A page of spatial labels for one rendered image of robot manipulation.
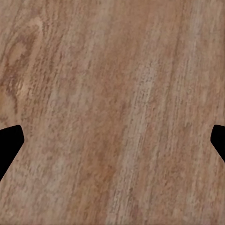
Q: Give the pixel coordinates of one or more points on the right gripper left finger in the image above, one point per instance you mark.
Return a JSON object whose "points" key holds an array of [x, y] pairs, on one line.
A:
{"points": [[11, 140]]}

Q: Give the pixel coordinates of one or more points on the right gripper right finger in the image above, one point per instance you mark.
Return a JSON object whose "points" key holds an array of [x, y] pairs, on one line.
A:
{"points": [[218, 139]]}

